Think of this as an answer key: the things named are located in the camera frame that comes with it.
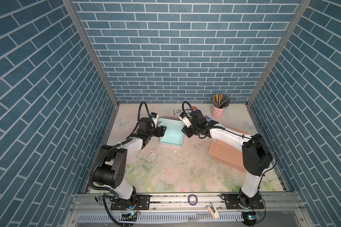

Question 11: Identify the light blue paper box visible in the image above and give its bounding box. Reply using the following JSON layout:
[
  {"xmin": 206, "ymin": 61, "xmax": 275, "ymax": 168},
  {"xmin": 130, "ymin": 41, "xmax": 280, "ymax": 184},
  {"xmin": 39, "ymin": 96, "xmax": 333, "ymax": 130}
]
[{"xmin": 157, "ymin": 118, "xmax": 185, "ymax": 147}]

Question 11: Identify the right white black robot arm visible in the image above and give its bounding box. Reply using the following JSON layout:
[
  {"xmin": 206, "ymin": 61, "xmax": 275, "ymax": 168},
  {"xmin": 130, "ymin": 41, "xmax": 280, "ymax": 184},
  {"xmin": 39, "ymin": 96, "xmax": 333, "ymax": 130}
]
[{"xmin": 179, "ymin": 110, "xmax": 273, "ymax": 209}]

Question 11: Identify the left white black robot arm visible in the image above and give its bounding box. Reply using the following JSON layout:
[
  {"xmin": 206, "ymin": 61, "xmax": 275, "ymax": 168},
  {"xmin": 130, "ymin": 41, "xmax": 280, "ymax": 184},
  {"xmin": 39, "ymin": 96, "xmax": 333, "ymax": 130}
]
[{"xmin": 89, "ymin": 113, "xmax": 166, "ymax": 210}]

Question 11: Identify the white pencil box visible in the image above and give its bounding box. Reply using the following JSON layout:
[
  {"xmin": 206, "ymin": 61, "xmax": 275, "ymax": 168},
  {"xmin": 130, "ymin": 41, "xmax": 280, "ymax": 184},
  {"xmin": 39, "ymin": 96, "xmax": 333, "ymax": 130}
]
[{"xmin": 173, "ymin": 106, "xmax": 198, "ymax": 115}]

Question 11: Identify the pink flat paper box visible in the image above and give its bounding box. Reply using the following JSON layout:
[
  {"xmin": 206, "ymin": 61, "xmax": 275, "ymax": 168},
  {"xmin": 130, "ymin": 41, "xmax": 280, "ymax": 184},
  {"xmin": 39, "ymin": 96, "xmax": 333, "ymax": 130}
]
[{"xmin": 208, "ymin": 128, "xmax": 250, "ymax": 173}]

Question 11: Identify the pink pen cup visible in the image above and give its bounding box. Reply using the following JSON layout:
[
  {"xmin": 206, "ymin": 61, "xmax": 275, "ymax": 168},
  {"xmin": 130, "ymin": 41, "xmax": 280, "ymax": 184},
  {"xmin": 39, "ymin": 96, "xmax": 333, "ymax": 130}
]
[{"xmin": 211, "ymin": 106, "xmax": 224, "ymax": 119}]

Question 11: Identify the colored pencils bundle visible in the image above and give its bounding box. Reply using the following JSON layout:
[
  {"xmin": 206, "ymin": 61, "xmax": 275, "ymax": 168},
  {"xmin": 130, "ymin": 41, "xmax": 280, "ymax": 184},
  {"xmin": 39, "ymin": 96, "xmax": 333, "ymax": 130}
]
[{"xmin": 213, "ymin": 93, "xmax": 231, "ymax": 109}]

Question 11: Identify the purple tape roll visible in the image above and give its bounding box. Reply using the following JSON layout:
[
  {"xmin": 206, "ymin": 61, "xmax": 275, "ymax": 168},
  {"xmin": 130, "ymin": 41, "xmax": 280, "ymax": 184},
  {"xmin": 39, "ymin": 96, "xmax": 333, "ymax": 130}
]
[{"xmin": 188, "ymin": 194, "xmax": 198, "ymax": 206}]

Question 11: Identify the white pink small tool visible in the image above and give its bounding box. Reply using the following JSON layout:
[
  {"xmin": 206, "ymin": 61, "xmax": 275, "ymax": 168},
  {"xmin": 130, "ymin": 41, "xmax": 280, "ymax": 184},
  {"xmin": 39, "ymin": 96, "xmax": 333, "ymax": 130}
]
[{"xmin": 206, "ymin": 203, "xmax": 220, "ymax": 219}]

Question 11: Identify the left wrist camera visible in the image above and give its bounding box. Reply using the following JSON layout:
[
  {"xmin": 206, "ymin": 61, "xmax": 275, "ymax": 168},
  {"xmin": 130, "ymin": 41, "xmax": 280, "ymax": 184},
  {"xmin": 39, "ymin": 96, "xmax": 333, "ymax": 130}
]
[{"xmin": 150, "ymin": 112, "xmax": 159, "ymax": 127}]

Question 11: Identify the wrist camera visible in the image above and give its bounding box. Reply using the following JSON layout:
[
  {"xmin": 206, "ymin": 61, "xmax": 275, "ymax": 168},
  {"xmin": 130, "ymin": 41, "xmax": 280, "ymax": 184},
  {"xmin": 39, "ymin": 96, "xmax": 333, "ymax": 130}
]
[
  {"xmin": 179, "ymin": 112, "xmax": 192, "ymax": 128},
  {"xmin": 150, "ymin": 112, "xmax": 159, "ymax": 127}
]

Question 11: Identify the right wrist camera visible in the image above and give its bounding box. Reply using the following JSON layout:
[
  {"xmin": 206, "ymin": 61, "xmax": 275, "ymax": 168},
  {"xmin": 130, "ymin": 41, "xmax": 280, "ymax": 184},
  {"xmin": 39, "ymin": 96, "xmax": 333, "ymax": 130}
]
[{"xmin": 179, "ymin": 112, "xmax": 192, "ymax": 128}]

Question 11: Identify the left black corrugated cable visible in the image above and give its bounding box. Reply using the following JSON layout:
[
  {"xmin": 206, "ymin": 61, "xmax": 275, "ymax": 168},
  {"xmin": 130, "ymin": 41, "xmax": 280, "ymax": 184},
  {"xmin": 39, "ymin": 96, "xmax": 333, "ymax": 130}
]
[{"xmin": 88, "ymin": 101, "xmax": 151, "ymax": 192}]

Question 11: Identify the right black cable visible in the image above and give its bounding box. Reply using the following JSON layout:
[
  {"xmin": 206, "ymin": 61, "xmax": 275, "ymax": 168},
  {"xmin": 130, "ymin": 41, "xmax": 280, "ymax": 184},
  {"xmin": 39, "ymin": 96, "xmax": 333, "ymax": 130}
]
[{"xmin": 181, "ymin": 100, "xmax": 278, "ymax": 185}]

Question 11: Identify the metal base rail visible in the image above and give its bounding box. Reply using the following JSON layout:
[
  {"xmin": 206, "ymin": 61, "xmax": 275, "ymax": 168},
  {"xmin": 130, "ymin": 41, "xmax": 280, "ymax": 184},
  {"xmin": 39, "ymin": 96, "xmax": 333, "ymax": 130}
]
[{"xmin": 64, "ymin": 192, "xmax": 313, "ymax": 227}]

